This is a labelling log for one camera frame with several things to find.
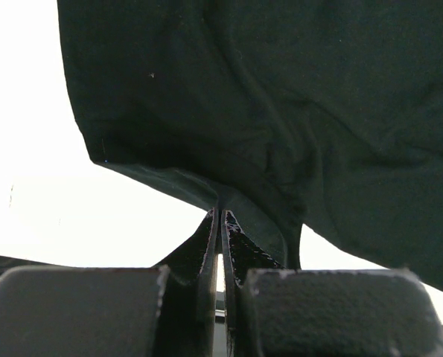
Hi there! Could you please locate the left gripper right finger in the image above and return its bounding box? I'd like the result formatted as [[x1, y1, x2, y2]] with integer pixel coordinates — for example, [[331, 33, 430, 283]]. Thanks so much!
[[220, 210, 443, 356]]

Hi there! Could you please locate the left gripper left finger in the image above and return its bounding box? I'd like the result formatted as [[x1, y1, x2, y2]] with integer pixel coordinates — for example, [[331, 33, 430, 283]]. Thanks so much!
[[0, 209, 219, 356]]

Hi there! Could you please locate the black daisy t-shirt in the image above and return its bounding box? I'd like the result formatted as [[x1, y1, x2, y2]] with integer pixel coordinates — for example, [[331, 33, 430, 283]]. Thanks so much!
[[57, 1, 443, 291]]

